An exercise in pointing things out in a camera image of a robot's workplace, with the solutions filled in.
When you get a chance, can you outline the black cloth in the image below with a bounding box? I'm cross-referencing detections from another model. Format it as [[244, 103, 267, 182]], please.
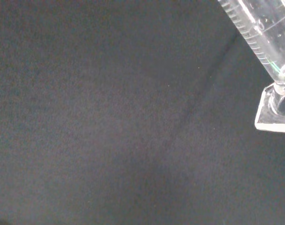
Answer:
[[0, 0, 285, 225]]

